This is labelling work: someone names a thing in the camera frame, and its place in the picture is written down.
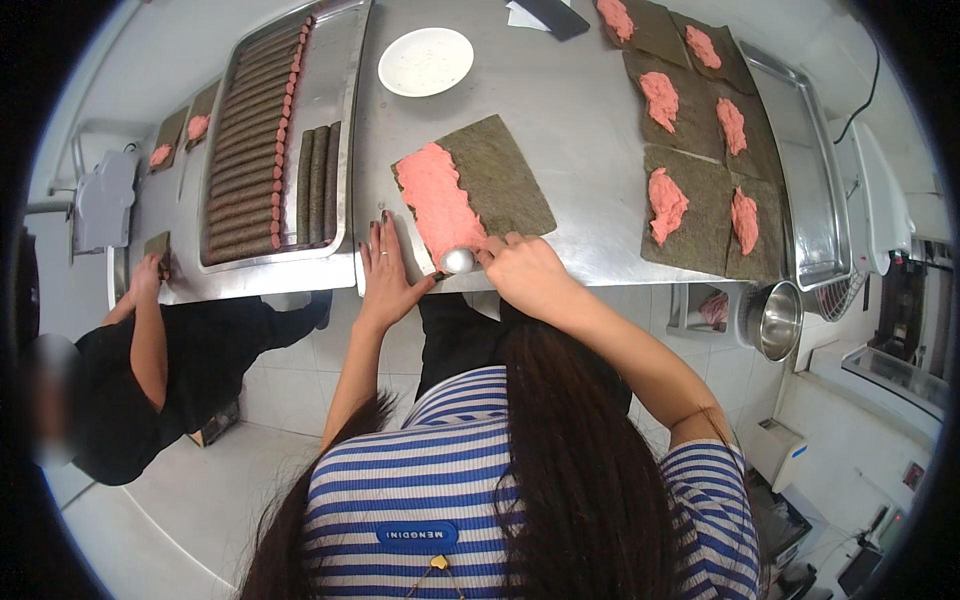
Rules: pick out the white round plate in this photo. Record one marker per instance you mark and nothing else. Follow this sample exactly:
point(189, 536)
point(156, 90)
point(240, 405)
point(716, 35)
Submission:
point(425, 61)

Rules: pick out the group of pink paste lumps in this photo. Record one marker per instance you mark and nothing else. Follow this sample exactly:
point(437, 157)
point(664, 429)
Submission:
point(664, 202)

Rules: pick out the large dark seaweed sheet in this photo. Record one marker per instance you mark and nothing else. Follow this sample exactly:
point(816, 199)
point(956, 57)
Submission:
point(502, 180)

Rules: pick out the white countertop appliance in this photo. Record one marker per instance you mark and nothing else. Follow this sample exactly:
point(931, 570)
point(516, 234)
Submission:
point(877, 195)

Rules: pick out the long dark seaweed roll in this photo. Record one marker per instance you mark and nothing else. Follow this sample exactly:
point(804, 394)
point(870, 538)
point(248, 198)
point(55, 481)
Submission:
point(319, 184)
point(333, 180)
point(304, 187)

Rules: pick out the group of topped seaweed sheets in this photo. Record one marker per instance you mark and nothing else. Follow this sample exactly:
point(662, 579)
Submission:
point(694, 180)

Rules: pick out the steel mixing bowl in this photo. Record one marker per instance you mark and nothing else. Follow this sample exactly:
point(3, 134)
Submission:
point(776, 321)

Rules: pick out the black phone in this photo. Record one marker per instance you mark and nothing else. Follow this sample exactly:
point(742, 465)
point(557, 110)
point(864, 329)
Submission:
point(553, 16)

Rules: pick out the small seaweed sheet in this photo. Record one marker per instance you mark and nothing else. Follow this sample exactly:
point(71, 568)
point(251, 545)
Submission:
point(204, 101)
point(171, 135)

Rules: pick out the grey plastic appliance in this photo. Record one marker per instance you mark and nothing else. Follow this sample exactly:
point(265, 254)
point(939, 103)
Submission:
point(105, 199)

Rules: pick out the white paper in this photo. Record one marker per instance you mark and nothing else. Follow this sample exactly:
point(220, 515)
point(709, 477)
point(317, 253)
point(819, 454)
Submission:
point(519, 16)

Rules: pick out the large steel tray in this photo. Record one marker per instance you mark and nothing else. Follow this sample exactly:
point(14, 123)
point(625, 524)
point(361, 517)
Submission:
point(330, 90)

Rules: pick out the steel container with pink paste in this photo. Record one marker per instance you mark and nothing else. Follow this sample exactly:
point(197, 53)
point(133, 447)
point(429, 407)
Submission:
point(712, 309)

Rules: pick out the metal spoon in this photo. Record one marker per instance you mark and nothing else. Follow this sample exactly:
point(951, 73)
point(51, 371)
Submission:
point(457, 260)

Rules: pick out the person's left hand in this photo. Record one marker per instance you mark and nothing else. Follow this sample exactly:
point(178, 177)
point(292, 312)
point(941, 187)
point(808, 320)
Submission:
point(386, 277)

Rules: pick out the glass display counter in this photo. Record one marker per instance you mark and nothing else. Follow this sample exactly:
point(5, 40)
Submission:
point(896, 375)

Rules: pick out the person's legs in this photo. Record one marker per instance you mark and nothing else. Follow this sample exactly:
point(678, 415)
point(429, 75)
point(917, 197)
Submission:
point(450, 337)

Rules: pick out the person's right hand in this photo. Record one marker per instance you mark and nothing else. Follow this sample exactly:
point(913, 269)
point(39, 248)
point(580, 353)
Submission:
point(532, 274)

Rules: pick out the spread pink fish paste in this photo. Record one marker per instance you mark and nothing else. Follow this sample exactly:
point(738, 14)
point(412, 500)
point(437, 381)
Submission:
point(439, 199)

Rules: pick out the small seaweed piece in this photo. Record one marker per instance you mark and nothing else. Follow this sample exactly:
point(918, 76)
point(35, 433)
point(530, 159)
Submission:
point(157, 244)

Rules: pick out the white box appliance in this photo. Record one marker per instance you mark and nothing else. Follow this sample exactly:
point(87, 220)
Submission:
point(772, 450)

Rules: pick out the empty steel tray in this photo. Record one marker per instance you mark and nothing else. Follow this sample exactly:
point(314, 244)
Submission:
point(806, 172)

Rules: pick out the small pink paste lump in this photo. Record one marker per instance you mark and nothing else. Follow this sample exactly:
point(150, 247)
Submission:
point(160, 155)
point(198, 127)

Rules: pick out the metal pipe frame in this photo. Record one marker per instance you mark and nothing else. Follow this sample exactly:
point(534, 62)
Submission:
point(79, 142)

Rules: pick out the black equipment heap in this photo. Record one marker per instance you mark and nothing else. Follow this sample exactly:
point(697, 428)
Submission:
point(780, 517)

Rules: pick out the row of filled seaweed rolls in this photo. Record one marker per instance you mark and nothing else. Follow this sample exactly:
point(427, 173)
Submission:
point(247, 157)

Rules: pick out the person's body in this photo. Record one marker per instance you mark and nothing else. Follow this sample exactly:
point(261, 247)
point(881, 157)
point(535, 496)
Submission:
point(420, 480)

